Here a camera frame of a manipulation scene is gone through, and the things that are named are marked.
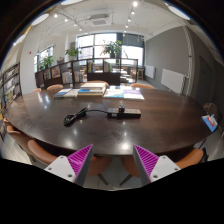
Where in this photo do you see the dark low bookshelf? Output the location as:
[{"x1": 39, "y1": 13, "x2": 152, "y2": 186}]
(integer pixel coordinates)
[{"x1": 35, "y1": 58, "x2": 138, "y2": 89}]

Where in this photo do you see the brown chair front left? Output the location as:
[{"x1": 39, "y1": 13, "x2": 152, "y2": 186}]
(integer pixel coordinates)
[{"x1": 27, "y1": 140, "x2": 112, "y2": 176}]

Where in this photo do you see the potted plant left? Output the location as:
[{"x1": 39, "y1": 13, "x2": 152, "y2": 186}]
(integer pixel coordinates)
[{"x1": 65, "y1": 47, "x2": 81, "y2": 60}]

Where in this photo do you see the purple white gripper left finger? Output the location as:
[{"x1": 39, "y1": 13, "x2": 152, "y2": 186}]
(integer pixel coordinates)
[{"x1": 45, "y1": 144, "x2": 93, "y2": 186}]

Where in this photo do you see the potted plant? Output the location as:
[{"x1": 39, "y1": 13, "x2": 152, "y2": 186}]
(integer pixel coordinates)
[
  {"x1": 102, "y1": 40, "x2": 122, "y2": 58},
  {"x1": 65, "y1": 47, "x2": 81, "y2": 60}
]

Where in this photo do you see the light blue open book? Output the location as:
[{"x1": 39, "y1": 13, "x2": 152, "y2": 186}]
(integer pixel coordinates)
[{"x1": 104, "y1": 89, "x2": 124, "y2": 98}]

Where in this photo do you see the black charger plug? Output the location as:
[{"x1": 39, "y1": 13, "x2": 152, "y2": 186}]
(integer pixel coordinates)
[{"x1": 119, "y1": 105, "x2": 125, "y2": 113}]

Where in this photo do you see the blue magazine on table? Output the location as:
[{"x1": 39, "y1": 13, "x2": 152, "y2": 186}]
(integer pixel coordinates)
[{"x1": 54, "y1": 88, "x2": 78, "y2": 98}]

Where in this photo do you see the potted plant centre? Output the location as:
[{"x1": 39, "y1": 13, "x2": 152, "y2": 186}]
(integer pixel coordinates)
[{"x1": 102, "y1": 40, "x2": 122, "y2": 58}]

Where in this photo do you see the brown chair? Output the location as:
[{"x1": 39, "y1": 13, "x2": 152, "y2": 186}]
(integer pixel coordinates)
[
  {"x1": 47, "y1": 84, "x2": 63, "y2": 91},
  {"x1": 3, "y1": 118, "x2": 32, "y2": 156},
  {"x1": 121, "y1": 148, "x2": 207, "y2": 179},
  {"x1": 27, "y1": 140, "x2": 112, "y2": 176},
  {"x1": 130, "y1": 83, "x2": 156, "y2": 89}
]

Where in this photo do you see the black coiled power cable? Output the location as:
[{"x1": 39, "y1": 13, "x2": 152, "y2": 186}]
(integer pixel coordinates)
[{"x1": 63, "y1": 106, "x2": 109, "y2": 127}]

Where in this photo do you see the ceiling air conditioner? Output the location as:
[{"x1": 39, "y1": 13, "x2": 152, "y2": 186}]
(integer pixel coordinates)
[{"x1": 89, "y1": 14, "x2": 111, "y2": 26}]

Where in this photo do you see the brown chair back right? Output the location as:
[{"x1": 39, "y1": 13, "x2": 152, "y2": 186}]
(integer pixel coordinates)
[{"x1": 130, "y1": 83, "x2": 156, "y2": 89}]

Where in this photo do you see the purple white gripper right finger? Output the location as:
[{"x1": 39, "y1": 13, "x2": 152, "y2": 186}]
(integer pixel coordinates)
[{"x1": 133, "y1": 145, "x2": 180, "y2": 186}]

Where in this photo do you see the black power strip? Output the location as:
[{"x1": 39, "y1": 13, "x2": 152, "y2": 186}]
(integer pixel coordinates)
[{"x1": 107, "y1": 108, "x2": 141, "y2": 119}]

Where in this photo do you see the brown chair back left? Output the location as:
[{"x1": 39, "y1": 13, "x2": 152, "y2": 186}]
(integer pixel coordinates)
[{"x1": 47, "y1": 84, "x2": 63, "y2": 91}]

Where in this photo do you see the stack of books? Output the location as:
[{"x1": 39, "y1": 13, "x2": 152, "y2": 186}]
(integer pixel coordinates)
[{"x1": 78, "y1": 82, "x2": 106, "y2": 96}]

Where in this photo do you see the left wall bookshelf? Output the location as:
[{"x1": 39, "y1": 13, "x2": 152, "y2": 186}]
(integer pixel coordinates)
[{"x1": 0, "y1": 63, "x2": 22, "y2": 111}]

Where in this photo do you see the brown chair far left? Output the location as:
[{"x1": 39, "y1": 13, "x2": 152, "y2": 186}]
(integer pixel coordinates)
[{"x1": 3, "y1": 118, "x2": 32, "y2": 156}]

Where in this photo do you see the purple white booklet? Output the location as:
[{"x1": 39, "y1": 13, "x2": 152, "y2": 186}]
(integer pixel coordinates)
[{"x1": 124, "y1": 89, "x2": 144, "y2": 100}]

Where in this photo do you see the dark round wooden table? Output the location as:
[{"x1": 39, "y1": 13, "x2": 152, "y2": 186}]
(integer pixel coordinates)
[{"x1": 4, "y1": 89, "x2": 211, "y2": 156}]

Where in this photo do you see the brown chair front right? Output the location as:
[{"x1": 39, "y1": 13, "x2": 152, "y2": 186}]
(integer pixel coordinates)
[{"x1": 121, "y1": 148, "x2": 207, "y2": 179}]

